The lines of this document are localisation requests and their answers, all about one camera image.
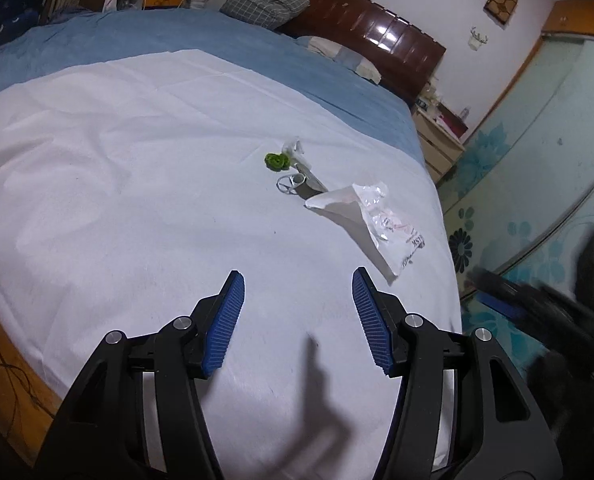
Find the blue bed sheet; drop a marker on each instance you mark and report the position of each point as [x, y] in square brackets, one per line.
[177, 35]

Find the brown patterned wall decoration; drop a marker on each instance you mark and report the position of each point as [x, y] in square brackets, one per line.
[501, 2]

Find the white sheet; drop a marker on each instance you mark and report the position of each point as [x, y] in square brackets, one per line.
[127, 185]

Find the grey plaid pillow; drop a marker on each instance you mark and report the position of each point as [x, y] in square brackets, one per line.
[264, 7]

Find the white printed plastic bag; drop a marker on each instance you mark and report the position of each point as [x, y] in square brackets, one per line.
[377, 220]

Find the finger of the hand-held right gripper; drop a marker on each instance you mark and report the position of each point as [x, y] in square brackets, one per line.
[502, 295]

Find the white wall hook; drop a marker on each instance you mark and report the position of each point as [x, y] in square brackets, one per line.
[477, 39]

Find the green wrapper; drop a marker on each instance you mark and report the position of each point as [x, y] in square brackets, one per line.
[276, 161]

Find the small black clock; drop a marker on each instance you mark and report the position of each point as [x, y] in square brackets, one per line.
[422, 104]

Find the red box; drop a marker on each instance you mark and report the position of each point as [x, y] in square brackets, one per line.
[452, 120]

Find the dark wooden headboard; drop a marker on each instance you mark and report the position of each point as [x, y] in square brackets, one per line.
[377, 25]

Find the blue and cream striped pillow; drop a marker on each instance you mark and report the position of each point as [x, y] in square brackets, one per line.
[342, 57]

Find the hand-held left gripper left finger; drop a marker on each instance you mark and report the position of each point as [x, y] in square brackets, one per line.
[224, 325]

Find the small clear bottle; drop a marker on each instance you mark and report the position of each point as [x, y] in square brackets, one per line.
[464, 112]

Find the light wooden nightstand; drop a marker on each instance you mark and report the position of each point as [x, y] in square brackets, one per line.
[439, 147]

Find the orange wooden cabinet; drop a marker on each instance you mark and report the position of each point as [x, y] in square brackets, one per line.
[577, 17]

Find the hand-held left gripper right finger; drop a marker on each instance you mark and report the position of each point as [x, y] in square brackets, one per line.
[372, 330]

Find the grey paper strip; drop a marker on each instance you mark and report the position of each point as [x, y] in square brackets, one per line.
[313, 180]

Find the floral glass wardrobe doors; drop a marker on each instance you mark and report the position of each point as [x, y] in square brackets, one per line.
[537, 160]

